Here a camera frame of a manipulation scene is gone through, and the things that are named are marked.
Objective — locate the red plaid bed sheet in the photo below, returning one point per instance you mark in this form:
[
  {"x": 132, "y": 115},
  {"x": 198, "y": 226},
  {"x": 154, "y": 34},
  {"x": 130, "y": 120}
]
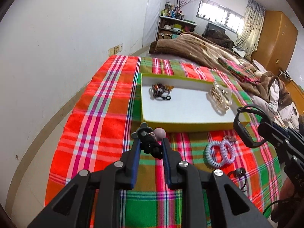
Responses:
[{"x": 98, "y": 131}]

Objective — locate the dark jacket on chair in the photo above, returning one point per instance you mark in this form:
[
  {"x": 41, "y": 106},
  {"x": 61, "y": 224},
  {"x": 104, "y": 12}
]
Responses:
[{"x": 217, "y": 35}]

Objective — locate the wall socket plate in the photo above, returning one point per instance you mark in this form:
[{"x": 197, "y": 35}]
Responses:
[{"x": 115, "y": 50}]

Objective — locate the patterned curtain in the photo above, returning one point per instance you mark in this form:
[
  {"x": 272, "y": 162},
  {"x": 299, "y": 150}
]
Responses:
[{"x": 253, "y": 23}]

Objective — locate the window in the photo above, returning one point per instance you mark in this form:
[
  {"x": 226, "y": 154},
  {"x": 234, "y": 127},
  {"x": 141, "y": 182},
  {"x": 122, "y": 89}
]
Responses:
[{"x": 221, "y": 16}]

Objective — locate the folded plaid cloth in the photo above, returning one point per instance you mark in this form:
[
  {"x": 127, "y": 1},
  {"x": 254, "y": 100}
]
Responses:
[{"x": 239, "y": 71}]

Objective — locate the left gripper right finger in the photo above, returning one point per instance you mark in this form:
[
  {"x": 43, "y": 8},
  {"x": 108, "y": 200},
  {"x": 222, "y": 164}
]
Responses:
[{"x": 208, "y": 195}]

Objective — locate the yellow-green tray box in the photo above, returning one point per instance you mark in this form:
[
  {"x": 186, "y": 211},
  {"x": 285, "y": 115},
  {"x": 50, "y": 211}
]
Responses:
[{"x": 190, "y": 109}]

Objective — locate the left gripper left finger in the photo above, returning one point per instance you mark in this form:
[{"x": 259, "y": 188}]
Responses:
[{"x": 92, "y": 197}]

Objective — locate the shelf with clutter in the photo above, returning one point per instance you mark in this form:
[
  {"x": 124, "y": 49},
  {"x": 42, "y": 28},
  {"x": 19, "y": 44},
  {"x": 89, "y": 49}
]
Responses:
[{"x": 172, "y": 24}]

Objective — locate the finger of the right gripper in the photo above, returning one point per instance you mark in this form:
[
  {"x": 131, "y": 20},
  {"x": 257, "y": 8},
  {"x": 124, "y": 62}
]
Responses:
[{"x": 283, "y": 138}]

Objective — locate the beige hair claw clip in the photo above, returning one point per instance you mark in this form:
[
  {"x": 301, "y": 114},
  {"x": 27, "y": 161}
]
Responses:
[{"x": 221, "y": 96}]

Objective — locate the wooden wardrobe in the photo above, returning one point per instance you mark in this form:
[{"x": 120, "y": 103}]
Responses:
[{"x": 277, "y": 42}]

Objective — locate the dried branch decoration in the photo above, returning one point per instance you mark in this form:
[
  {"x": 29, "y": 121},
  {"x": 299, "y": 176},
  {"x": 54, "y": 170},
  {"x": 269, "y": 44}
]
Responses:
[{"x": 184, "y": 0}]

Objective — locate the black hair tie pink ball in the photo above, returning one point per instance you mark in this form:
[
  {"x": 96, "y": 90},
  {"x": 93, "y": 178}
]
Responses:
[{"x": 148, "y": 142}]

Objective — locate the brown fleece blanket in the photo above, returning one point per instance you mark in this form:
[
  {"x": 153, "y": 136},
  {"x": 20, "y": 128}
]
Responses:
[{"x": 204, "y": 52}]

